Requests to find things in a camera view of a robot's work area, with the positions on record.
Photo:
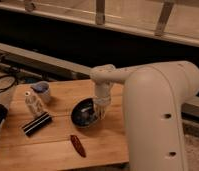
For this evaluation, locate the round black-rimmed object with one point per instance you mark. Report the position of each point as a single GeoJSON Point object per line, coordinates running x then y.
{"type": "Point", "coordinates": [6, 82]}

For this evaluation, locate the metal rail frame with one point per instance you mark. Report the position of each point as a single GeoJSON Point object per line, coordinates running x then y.
{"type": "Point", "coordinates": [44, 62]}

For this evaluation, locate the black box with white stripe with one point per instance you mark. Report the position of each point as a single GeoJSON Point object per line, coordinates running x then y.
{"type": "Point", "coordinates": [36, 124]}

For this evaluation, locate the dark ceramic bowl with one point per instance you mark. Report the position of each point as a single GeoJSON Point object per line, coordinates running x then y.
{"type": "Point", "coordinates": [82, 113]}

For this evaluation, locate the dark red oblong object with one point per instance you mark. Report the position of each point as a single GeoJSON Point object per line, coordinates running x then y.
{"type": "Point", "coordinates": [78, 145]}

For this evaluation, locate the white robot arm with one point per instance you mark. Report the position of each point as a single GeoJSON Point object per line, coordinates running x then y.
{"type": "Point", "coordinates": [152, 99]}

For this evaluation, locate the wooden board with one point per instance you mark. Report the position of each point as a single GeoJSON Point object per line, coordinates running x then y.
{"type": "Point", "coordinates": [50, 149]}

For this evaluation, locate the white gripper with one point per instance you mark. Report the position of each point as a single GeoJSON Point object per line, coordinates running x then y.
{"type": "Point", "coordinates": [102, 98]}

